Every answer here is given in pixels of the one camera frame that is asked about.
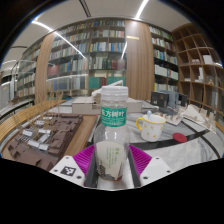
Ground wooden cubby shelf unit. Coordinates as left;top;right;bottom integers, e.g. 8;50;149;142
171;22;224;116

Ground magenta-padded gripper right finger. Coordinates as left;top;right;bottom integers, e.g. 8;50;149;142
127;144;175;188

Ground clear plastic drink bottle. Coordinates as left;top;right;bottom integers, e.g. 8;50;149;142
93;85;131;183

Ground white mug with yellow rim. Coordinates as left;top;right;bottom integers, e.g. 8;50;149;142
135;114;167;143

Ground linear ceiling lights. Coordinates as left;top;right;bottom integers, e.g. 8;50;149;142
30;0;151;60

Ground curved wooden slatted model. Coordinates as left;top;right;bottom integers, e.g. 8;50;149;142
0;99;66;143

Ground flat round red coaster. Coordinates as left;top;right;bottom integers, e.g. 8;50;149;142
172;132;188;144

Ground long white architectural model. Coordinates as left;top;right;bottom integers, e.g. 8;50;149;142
71;88;145;115

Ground tall bookshelf wall with books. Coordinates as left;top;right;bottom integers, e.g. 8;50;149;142
9;18;182;101

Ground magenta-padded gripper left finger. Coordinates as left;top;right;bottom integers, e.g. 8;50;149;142
49;143;100;188

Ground brown architectural model on board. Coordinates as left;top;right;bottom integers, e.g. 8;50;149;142
1;113;98;172

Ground dark grey architectural model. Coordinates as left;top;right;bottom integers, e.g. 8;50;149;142
150;90;190;111

